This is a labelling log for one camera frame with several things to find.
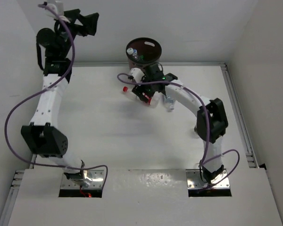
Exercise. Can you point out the metal base plate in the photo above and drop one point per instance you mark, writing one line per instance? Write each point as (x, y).
(87, 180)
(194, 182)

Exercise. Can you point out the aluminium frame rail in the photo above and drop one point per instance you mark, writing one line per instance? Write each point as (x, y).
(244, 133)

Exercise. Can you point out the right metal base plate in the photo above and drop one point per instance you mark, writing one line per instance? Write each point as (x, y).
(194, 182)

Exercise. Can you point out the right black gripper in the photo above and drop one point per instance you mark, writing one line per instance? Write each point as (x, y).
(139, 91)

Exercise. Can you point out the blue-label clear water bottle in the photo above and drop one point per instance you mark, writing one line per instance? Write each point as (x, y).
(169, 103)

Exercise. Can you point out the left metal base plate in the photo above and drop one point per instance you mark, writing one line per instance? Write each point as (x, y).
(87, 180)

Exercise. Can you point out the small black-cap clear bottle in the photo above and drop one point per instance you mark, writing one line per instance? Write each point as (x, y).
(195, 132)

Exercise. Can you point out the red-label clear water bottle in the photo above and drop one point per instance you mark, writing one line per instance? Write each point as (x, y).
(142, 98)

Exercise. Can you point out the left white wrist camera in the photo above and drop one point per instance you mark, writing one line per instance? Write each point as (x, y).
(55, 5)

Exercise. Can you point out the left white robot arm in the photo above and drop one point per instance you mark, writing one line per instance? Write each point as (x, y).
(42, 135)

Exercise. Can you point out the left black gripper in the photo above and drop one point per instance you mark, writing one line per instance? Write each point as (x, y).
(89, 22)

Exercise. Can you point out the brown plastic waste bin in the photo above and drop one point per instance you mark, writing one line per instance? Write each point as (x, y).
(148, 47)

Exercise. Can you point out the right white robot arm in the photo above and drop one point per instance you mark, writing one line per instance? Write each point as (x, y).
(211, 119)

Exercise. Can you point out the green-label clear water bottle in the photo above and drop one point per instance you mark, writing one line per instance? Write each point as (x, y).
(135, 56)

